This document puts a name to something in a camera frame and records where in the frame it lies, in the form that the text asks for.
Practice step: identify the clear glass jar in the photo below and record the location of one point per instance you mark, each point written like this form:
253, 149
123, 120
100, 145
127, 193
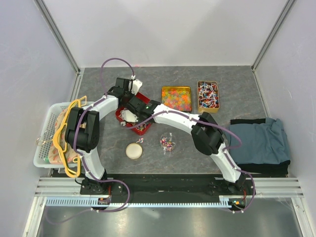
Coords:
167, 142

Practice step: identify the gold lollipop tin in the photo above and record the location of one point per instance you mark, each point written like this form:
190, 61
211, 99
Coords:
207, 97

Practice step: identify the aluminium frame rail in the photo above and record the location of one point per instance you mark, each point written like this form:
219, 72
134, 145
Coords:
265, 188

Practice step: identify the red candy tray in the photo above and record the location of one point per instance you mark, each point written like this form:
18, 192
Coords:
140, 130

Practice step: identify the gold gummy tin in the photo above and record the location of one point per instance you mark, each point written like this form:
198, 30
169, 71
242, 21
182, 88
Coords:
177, 97

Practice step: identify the round wooden jar lid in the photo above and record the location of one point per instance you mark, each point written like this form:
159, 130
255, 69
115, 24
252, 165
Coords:
134, 151

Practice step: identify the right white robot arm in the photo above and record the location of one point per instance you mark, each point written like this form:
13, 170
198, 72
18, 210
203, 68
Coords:
207, 135

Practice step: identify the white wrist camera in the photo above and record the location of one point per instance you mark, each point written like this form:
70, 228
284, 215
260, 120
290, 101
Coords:
128, 117
136, 84

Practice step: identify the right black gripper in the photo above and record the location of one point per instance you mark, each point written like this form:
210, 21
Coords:
139, 121

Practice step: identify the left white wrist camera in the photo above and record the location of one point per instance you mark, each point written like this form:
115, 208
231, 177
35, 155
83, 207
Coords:
136, 84

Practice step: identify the grey slotted cable duct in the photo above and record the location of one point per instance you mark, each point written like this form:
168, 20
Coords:
97, 202

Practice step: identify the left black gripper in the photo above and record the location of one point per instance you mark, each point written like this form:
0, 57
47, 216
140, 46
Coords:
131, 93

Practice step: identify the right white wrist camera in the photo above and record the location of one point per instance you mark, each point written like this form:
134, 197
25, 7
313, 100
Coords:
128, 117

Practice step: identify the folded blue-grey cloth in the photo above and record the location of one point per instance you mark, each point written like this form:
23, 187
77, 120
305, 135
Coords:
259, 140

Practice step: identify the yellow clothes hanger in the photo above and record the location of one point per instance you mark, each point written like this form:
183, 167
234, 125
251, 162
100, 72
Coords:
57, 136

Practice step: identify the white plastic basket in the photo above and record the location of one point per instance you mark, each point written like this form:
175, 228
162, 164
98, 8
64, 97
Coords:
45, 139

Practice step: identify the stray swirl lollipop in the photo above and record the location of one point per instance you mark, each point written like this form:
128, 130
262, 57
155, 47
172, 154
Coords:
141, 140

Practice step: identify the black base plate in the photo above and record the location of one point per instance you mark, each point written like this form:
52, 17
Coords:
164, 188

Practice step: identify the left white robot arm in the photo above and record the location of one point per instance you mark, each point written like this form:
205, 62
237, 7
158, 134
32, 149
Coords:
83, 127

